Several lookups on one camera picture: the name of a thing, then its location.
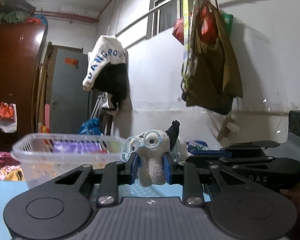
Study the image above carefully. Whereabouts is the grey plush toy with glasses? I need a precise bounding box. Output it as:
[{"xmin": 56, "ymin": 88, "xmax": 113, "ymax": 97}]
[{"xmin": 120, "ymin": 120, "xmax": 190, "ymax": 187}]

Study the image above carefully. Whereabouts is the blue plastic bag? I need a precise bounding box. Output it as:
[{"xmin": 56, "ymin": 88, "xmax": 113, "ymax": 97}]
[{"xmin": 79, "ymin": 118, "xmax": 102, "ymax": 135}]

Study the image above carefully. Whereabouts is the clear plastic perforated basket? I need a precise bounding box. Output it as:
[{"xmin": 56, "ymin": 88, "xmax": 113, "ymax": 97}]
[{"xmin": 11, "ymin": 133, "xmax": 125, "ymax": 189}]

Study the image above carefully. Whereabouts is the grey metal door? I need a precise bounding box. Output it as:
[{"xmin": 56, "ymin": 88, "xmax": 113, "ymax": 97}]
[{"xmin": 46, "ymin": 45, "xmax": 91, "ymax": 134}]

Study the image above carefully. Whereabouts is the white black hanging jacket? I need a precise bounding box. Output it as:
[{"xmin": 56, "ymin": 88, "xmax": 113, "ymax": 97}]
[{"xmin": 82, "ymin": 35, "xmax": 128, "ymax": 116}]

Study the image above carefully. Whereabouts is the maroon plaid cloth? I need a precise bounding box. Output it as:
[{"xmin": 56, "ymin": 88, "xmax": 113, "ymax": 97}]
[{"xmin": 0, "ymin": 152, "xmax": 20, "ymax": 171}]

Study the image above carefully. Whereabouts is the red white hanging bag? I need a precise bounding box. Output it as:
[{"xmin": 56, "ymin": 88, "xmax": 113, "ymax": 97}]
[{"xmin": 0, "ymin": 102, "xmax": 18, "ymax": 133}]

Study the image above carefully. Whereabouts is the red-brown wooden wardrobe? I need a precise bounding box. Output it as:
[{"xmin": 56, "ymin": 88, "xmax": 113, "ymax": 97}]
[{"xmin": 0, "ymin": 23, "xmax": 46, "ymax": 152}]

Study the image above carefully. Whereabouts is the red plastic hanging bag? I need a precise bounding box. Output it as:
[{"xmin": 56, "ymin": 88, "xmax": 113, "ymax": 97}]
[{"xmin": 172, "ymin": 18, "xmax": 184, "ymax": 45}]

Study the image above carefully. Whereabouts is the window with metal frame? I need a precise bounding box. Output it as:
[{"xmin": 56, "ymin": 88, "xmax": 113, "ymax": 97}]
[{"xmin": 146, "ymin": 0, "xmax": 218, "ymax": 39}]

